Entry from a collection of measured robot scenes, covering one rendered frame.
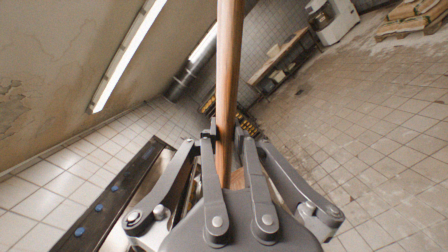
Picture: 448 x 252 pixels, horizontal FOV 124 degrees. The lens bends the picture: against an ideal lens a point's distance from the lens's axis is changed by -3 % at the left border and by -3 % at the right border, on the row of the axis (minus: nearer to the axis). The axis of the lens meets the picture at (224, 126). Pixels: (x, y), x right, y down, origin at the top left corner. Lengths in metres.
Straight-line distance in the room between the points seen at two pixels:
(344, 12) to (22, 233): 6.09
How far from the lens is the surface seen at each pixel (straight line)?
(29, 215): 1.39
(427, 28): 3.86
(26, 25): 0.86
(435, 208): 2.15
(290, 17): 5.85
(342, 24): 5.37
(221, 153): 0.21
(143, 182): 1.65
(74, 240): 1.37
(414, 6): 3.92
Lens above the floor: 2.02
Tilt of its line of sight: 18 degrees down
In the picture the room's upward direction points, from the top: 50 degrees counter-clockwise
